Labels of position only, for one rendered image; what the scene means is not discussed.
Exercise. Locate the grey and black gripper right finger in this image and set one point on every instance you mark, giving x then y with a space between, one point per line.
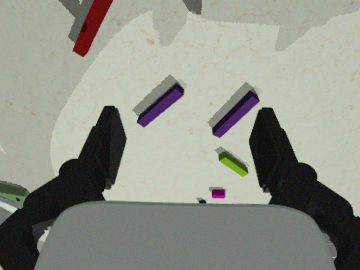
294 184

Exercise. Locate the lime green rod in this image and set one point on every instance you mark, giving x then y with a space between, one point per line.
233 164

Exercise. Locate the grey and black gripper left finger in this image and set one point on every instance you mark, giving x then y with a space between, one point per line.
78 182

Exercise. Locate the magenta block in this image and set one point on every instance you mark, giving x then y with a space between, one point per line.
218 193

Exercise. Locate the purple rod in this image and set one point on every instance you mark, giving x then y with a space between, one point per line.
160 105
235 114

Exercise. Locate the dark red rod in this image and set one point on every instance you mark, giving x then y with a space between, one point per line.
91 26

